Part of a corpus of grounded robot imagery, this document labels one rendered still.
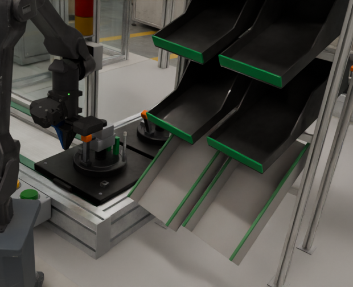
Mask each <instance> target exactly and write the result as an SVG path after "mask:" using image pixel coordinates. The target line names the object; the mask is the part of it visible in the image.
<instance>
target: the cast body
mask: <svg viewBox="0 0 353 287"><path fill-rule="evenodd" d="M100 120H101V121H102V122H103V130H101V131H98V132H95V133H93V134H91V135H92V136H94V137H96V139H95V140H93V141H90V149H92V150H94V151H96V152H100V151H102V150H104V149H106V148H108V147H110V146H112V145H114V144H115V136H116V134H115V133H114V125H113V124H111V123H109V122H107V121H106V120H104V119H100Z"/></svg>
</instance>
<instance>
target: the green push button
mask: <svg viewBox="0 0 353 287"><path fill-rule="evenodd" d="M20 198H21V199H33V200H37V198H38V192H37V191H36V190H34V189H26V190H24V191H22V192H21V194H20Z"/></svg>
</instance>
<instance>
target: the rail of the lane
mask: <svg viewBox="0 0 353 287"><path fill-rule="evenodd" d="M18 178H19V179H20V180H22V181H24V182H25V183H27V184H28V185H30V186H32V187H33V188H35V189H37V190H38V191H40V192H42V193H43V194H45V195H47V196H48V197H50V198H51V218H50V219H48V220H46V221H45V222H43V223H41V224H42V225H44V226H45V227H47V228H48V229H50V230H51V231H52V232H54V233H56V234H57V235H59V236H60V237H62V238H63V239H65V240H66V241H68V242H69V243H71V244H72V245H74V246H75V247H77V248H78V249H80V250H81V251H83V252H84V253H86V254H88V255H89V256H90V257H92V258H94V259H95V260H97V259H98V258H99V257H101V256H102V255H104V254H105V253H107V252H108V251H109V250H110V226H111V216H110V215H109V214H107V213H105V212H104V211H102V210H100V209H98V208H97V207H95V206H93V205H91V204H90V203H88V202H86V201H84V200H83V199H81V198H79V197H78V196H76V195H74V194H72V187H71V186H69V185H67V184H66V183H64V182H62V181H60V180H58V179H57V178H54V179H53V182H51V181H50V180H48V179H46V178H45V177H43V176H41V175H39V174H38V173H36V172H34V171H32V170H31V169H29V168H27V167H26V166H23V165H22V164H20V163H19V174H18Z"/></svg>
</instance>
